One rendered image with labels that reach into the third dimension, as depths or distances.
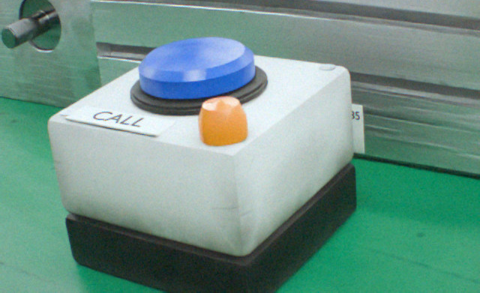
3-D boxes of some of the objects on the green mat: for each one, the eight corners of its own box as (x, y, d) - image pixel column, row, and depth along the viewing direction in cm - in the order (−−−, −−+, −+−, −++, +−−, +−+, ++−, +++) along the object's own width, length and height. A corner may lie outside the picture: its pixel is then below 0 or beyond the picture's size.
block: (-38, 111, 51) (-71, -53, 47) (98, 39, 60) (81, -102, 56) (76, 134, 46) (49, -51, 42) (214, 51, 56) (199, -104, 52)
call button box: (70, 264, 35) (40, 109, 32) (211, 159, 42) (196, 22, 40) (251, 318, 31) (232, 144, 28) (378, 190, 38) (371, 42, 36)
